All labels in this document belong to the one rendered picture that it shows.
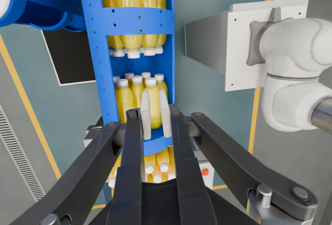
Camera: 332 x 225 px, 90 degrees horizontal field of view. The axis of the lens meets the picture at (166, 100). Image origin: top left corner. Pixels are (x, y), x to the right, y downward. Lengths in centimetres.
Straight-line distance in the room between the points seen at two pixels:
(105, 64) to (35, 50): 152
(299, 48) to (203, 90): 136
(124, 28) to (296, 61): 51
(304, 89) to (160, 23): 49
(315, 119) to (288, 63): 18
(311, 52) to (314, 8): 178
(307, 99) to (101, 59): 63
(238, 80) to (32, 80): 186
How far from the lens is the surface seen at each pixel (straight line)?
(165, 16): 53
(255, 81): 88
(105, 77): 53
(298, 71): 68
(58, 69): 178
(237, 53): 81
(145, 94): 21
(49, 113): 216
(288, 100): 68
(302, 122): 68
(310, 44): 64
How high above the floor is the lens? 171
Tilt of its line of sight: 68 degrees down
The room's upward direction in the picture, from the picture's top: 164 degrees clockwise
